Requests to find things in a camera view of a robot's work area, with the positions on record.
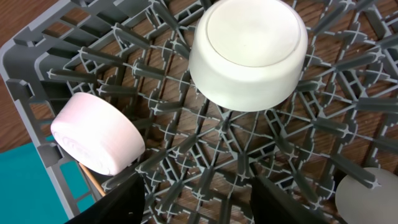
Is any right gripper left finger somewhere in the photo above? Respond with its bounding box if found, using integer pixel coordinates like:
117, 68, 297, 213
65, 174, 146, 224

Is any grey dishwasher rack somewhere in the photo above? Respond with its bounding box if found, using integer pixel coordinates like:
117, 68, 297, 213
1, 1, 397, 223

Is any white bowl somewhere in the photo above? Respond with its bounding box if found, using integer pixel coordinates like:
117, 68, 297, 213
50, 92, 145, 175
188, 0, 308, 112

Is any wooden chopstick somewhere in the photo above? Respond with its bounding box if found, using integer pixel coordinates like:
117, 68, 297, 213
78, 162, 106, 197

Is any small white cup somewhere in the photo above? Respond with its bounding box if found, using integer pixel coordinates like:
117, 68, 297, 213
335, 167, 397, 224

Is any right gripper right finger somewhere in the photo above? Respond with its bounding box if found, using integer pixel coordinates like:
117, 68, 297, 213
250, 176, 327, 224

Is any teal serving tray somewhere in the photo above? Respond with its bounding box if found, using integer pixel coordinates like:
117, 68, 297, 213
0, 135, 97, 224

